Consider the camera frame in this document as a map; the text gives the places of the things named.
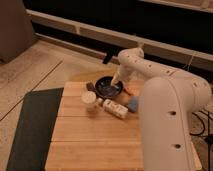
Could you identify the dark floor mat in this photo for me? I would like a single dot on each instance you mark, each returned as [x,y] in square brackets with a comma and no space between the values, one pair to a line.
[34,130]

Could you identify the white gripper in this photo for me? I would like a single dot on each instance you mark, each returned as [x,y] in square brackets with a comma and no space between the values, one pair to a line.
[123,74]

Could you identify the white cup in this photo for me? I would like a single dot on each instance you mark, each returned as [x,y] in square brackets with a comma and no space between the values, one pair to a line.
[89,99]

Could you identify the dark ceramic bowl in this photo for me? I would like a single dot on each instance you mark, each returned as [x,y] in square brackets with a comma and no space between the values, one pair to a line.
[104,88]

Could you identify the wooden slatted table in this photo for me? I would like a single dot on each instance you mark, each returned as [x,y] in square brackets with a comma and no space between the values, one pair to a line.
[92,142]

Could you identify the white plastic bottle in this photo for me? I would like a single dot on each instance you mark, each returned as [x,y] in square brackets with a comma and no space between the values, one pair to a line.
[113,107]

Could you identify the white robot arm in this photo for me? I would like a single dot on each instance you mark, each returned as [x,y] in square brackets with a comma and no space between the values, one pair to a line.
[165,101]

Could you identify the brown small block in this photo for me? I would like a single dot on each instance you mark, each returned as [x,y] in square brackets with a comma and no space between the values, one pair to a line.
[90,86]

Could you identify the white shelf rail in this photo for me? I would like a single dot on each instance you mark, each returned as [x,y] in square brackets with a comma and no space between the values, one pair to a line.
[151,47]

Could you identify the orange small object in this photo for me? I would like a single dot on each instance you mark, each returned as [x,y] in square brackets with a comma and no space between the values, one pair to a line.
[129,90]

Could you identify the grey cabinet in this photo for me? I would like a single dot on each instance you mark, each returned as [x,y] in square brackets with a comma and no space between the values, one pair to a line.
[16,30]

